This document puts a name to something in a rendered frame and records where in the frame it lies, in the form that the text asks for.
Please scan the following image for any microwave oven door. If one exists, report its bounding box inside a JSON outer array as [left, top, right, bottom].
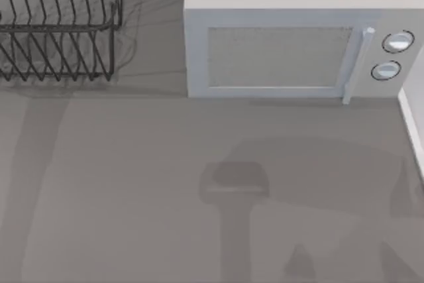
[[185, 9, 378, 99]]

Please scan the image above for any small microwave knob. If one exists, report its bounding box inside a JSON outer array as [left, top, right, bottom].
[[370, 60, 402, 82]]

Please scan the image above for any large microwave knob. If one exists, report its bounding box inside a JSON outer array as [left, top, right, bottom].
[[381, 30, 416, 54]]

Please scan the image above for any microwave door handle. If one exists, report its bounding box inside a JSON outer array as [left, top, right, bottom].
[[342, 27, 376, 105]]

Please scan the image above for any black wire dish rack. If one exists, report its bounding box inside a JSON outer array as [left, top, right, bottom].
[[0, 0, 126, 82]]

